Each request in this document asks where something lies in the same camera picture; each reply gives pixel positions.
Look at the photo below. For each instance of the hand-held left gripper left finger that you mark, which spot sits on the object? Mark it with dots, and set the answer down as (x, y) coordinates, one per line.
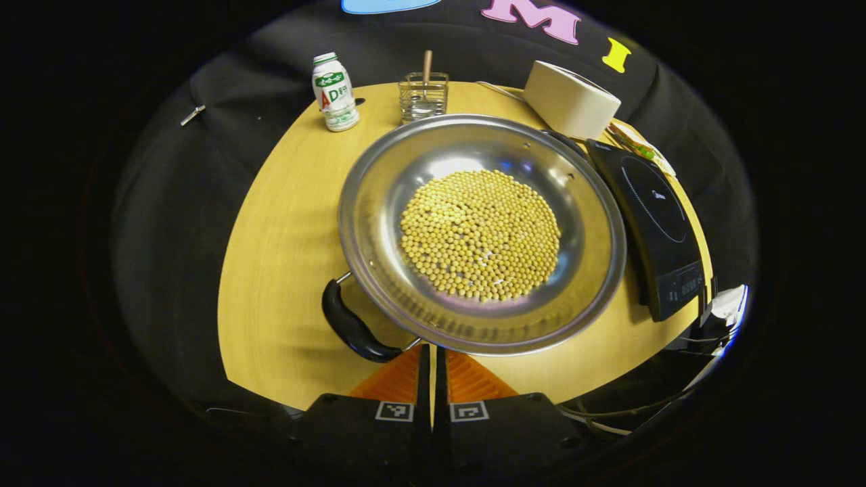
(369, 433)

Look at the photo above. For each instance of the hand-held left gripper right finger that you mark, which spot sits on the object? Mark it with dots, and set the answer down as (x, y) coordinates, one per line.
(507, 433)

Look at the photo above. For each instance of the black induction cooktop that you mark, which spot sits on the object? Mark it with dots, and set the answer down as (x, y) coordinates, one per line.
(659, 223)

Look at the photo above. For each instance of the pile of yellow soybeans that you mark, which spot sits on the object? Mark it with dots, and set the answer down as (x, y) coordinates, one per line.
(480, 233)

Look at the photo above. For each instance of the white crumpled sheet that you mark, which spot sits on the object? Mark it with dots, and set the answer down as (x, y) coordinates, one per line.
(729, 304)

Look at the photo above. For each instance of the sandwich with lettuce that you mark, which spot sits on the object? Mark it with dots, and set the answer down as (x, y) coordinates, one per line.
(639, 145)

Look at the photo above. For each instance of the white toaster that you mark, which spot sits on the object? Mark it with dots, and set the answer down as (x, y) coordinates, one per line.
(568, 101)

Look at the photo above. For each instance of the white drink bottle green label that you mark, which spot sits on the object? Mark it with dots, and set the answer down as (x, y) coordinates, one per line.
(335, 95)

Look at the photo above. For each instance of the silver metal clip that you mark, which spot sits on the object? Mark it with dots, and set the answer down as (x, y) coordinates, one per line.
(193, 115)

